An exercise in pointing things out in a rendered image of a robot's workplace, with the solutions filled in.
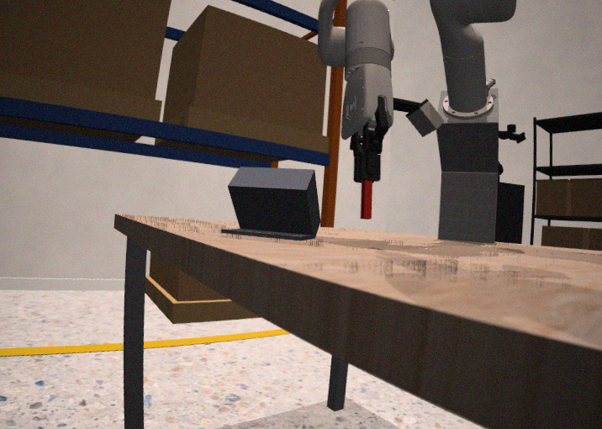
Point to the red rectangular peg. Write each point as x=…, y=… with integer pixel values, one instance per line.
x=366, y=202

